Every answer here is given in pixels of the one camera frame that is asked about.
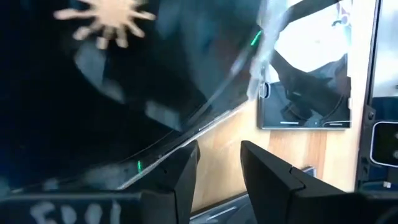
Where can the white-edged black device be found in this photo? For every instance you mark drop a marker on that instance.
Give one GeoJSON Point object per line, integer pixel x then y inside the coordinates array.
{"type": "Point", "coordinates": [385, 144]}

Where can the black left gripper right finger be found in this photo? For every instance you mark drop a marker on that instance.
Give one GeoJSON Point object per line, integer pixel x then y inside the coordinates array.
{"type": "Point", "coordinates": [273, 193]}

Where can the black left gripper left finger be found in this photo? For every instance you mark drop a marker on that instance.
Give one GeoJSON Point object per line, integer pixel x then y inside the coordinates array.
{"type": "Point", "coordinates": [168, 193]}

